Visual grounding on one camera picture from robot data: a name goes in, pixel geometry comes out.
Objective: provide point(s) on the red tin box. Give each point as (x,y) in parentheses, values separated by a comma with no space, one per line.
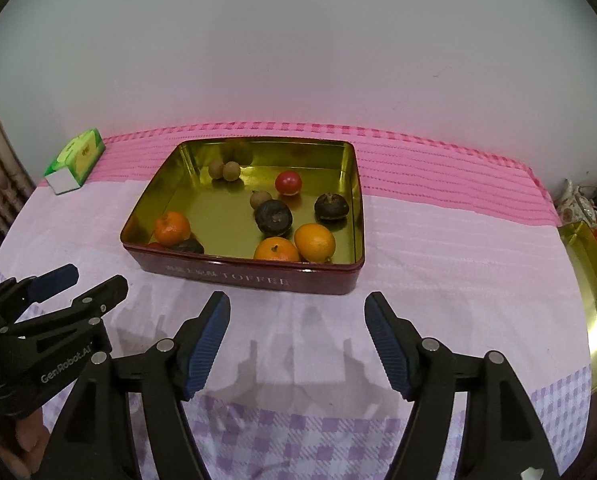
(238,280)

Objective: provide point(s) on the dark water chestnut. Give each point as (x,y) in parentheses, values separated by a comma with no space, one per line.
(274,216)
(331,206)
(188,246)

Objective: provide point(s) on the gold tin lid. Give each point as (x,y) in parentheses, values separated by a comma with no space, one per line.
(593,300)

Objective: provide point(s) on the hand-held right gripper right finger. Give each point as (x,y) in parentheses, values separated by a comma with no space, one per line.
(388,345)

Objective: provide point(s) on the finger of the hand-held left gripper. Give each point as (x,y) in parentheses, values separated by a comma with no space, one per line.
(53,280)
(103,297)

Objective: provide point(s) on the pink striped cloth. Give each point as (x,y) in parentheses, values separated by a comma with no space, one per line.
(428,170)

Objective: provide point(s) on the white patterned bag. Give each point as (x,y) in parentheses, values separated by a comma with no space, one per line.
(573,200)

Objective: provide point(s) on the red cherry tomato with stem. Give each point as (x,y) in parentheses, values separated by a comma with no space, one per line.
(154,246)

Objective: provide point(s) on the dark orange mandarin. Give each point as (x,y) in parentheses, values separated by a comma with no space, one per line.
(172,227)

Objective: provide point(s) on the orange mandarin with stem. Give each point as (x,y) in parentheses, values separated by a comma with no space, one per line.
(277,251)

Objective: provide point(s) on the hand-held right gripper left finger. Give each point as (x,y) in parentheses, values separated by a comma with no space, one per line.
(208,345)

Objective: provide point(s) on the white purple checked cloth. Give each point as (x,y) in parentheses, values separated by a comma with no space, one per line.
(453,270)

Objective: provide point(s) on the person's left hand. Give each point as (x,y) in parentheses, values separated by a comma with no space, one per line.
(31,437)

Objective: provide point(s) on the green tissue box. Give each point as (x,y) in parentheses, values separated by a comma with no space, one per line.
(78,155)

